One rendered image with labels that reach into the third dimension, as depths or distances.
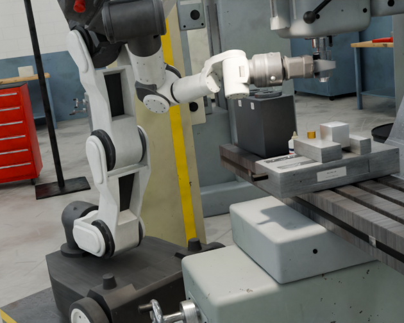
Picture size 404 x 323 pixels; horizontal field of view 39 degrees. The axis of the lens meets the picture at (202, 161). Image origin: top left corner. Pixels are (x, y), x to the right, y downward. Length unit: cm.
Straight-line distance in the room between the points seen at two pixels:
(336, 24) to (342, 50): 746
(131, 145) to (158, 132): 133
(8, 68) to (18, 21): 80
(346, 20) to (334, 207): 46
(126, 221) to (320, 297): 78
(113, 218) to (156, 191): 131
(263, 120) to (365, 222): 67
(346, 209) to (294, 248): 18
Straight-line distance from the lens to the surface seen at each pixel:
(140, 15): 145
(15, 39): 1036
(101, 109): 186
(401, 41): 190
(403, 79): 191
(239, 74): 151
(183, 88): 162
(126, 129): 187
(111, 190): 189
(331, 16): 145
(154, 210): 329
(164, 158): 323
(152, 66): 156
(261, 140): 186
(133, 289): 185
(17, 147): 591
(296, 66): 151
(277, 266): 143
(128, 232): 204
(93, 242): 205
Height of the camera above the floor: 138
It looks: 14 degrees down
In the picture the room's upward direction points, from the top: 7 degrees counter-clockwise
